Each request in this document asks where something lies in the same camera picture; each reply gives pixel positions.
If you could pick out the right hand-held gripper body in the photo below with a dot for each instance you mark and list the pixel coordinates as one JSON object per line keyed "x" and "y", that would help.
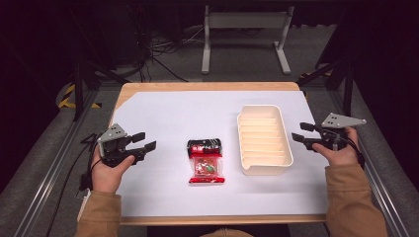
{"x": 339, "y": 130}

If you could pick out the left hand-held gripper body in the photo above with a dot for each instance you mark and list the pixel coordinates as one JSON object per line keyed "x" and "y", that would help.
{"x": 112, "y": 144}

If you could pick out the cream plastic ribbed storage box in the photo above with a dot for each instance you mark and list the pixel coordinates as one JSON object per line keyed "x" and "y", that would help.
{"x": 263, "y": 141}

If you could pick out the red and black snack packet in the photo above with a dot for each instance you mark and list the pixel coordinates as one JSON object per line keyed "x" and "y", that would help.
{"x": 206, "y": 162}

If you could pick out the person's right hand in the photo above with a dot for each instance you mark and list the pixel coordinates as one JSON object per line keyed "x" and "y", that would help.
{"x": 342, "y": 156}

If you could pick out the person's left hand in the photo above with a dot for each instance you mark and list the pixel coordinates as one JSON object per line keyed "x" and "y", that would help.
{"x": 107, "y": 176}

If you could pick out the white table mat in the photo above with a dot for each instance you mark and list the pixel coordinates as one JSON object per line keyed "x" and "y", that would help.
{"x": 171, "y": 184}

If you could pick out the black tripod stand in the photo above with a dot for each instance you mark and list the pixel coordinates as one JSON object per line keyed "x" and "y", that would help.
{"x": 347, "y": 85}
{"x": 79, "y": 89}

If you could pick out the yellow and black hazard tape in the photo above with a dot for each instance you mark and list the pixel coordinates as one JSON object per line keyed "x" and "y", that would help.
{"x": 67, "y": 97}

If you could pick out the person's tan clothed body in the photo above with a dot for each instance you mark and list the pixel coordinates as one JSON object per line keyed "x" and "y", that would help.
{"x": 227, "y": 233}

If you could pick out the aluminium rail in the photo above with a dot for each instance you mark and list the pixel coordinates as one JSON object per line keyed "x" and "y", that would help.
{"x": 382, "y": 184}
{"x": 49, "y": 177}

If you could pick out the white metal stand frame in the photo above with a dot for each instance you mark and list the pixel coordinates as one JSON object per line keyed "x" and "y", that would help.
{"x": 247, "y": 21}

